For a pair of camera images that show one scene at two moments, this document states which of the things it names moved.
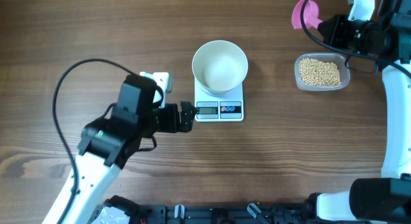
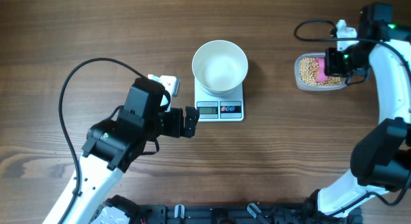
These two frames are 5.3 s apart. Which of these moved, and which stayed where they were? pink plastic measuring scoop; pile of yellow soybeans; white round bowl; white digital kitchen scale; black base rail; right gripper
Moved: pink plastic measuring scoop; right gripper
Stayed: pile of yellow soybeans; black base rail; white digital kitchen scale; white round bowl
